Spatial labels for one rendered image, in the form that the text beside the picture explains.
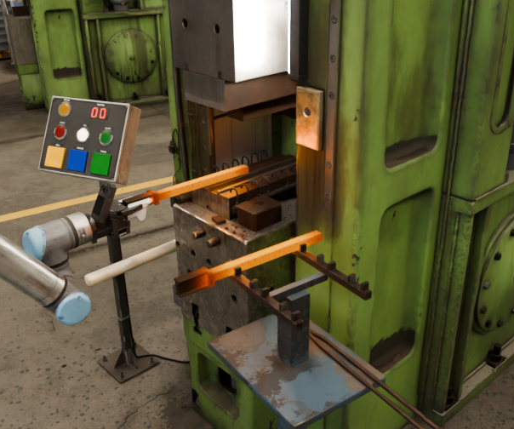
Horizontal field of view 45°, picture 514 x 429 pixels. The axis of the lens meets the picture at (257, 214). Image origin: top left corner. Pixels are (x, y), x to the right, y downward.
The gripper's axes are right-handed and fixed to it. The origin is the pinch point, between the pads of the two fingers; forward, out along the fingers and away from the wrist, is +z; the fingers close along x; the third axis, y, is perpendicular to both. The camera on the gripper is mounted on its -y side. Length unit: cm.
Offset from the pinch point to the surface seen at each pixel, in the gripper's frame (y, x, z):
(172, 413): 105, -18, 11
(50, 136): -2, -67, 2
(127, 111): -12.2, -42.4, 20.9
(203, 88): -26.9, -2.5, 25.3
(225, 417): 93, 8, 18
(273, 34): -43, 12, 41
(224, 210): 11.1, 5.0, 24.6
